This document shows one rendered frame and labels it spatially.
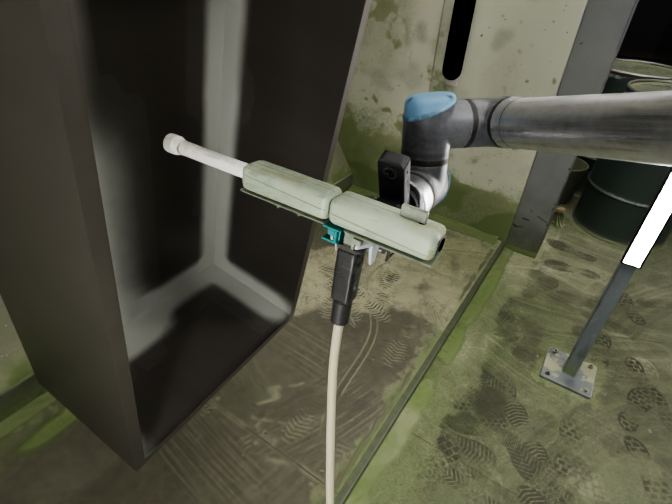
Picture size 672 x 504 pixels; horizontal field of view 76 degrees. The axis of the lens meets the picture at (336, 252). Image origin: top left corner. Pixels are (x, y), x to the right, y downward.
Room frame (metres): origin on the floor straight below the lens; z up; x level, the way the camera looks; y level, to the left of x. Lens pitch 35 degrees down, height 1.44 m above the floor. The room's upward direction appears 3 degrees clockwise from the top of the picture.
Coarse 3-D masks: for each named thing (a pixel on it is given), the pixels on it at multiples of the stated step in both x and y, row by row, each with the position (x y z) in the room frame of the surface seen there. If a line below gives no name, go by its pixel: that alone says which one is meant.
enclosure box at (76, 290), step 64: (0, 0) 0.42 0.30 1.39; (64, 0) 0.41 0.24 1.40; (128, 0) 0.87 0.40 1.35; (192, 0) 1.00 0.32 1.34; (256, 0) 1.05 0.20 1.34; (320, 0) 0.97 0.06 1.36; (0, 64) 0.44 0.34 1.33; (64, 64) 0.40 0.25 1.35; (128, 64) 0.87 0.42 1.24; (192, 64) 1.02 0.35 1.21; (256, 64) 1.05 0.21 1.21; (320, 64) 0.96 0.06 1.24; (0, 128) 0.47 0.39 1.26; (64, 128) 0.40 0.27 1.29; (128, 128) 0.87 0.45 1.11; (192, 128) 1.03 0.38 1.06; (256, 128) 1.06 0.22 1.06; (320, 128) 0.96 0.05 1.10; (0, 192) 0.51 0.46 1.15; (64, 192) 0.42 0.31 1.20; (128, 192) 0.87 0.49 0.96; (192, 192) 1.05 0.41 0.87; (0, 256) 0.57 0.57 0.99; (64, 256) 0.45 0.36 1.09; (128, 256) 0.87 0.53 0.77; (192, 256) 1.08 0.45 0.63; (256, 256) 1.07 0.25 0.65; (64, 320) 0.49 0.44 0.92; (128, 320) 0.87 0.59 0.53; (192, 320) 0.92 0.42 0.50; (256, 320) 0.96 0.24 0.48; (64, 384) 0.57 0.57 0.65; (128, 384) 0.46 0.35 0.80; (192, 384) 0.71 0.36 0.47; (128, 448) 0.48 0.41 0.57
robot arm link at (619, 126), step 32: (576, 96) 0.64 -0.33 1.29; (608, 96) 0.58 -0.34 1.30; (640, 96) 0.54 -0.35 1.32; (480, 128) 0.77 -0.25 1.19; (512, 128) 0.70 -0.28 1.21; (544, 128) 0.64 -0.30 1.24; (576, 128) 0.58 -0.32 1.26; (608, 128) 0.54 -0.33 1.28; (640, 128) 0.50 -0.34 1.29; (640, 160) 0.50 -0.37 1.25
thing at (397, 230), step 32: (224, 160) 0.61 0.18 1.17; (256, 192) 0.56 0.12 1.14; (288, 192) 0.53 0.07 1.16; (320, 192) 0.52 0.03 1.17; (352, 192) 0.53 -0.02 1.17; (352, 224) 0.48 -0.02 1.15; (384, 224) 0.46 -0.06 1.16; (416, 224) 0.46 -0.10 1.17; (352, 256) 0.48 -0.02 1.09; (416, 256) 0.44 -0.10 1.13; (352, 288) 0.48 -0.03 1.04
